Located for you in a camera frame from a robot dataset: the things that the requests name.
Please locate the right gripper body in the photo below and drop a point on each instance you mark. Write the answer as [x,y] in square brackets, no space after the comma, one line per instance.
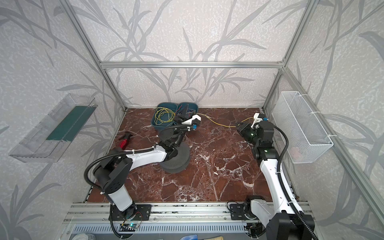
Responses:
[243,128]

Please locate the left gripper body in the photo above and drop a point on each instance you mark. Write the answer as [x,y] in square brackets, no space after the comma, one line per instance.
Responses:
[182,117]

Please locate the teal bin with yellow cables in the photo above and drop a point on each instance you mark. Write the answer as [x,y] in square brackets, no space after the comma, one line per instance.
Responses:
[164,116]

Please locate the teal bin with red cables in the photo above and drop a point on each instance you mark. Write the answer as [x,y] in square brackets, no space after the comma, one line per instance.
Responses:
[186,110]

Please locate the dark grey foam spool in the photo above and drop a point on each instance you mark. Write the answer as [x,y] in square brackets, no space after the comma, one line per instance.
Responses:
[179,162]

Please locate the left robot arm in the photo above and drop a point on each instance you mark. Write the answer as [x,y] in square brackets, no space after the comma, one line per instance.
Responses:
[108,174]

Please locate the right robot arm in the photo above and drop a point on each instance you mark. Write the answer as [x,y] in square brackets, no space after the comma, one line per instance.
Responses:
[286,220]

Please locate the red spray bottle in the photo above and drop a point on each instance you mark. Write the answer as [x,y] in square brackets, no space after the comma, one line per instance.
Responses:
[124,140]

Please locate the green circuit board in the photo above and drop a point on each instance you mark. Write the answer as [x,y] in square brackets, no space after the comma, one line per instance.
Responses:
[130,227]

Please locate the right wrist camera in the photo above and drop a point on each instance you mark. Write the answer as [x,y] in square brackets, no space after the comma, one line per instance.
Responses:
[258,117]

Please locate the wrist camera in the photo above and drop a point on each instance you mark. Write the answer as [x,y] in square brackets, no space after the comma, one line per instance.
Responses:
[193,122]
[258,117]

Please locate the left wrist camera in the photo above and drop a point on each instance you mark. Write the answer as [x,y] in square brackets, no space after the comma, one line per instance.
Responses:
[193,122]

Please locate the white wire mesh basket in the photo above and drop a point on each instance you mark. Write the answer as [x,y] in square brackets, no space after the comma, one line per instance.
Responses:
[308,139]

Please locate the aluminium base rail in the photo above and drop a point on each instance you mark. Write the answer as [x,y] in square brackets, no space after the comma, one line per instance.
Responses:
[165,212]

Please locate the clear plastic wall shelf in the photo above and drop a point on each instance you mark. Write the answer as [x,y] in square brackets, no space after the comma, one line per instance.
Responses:
[47,142]

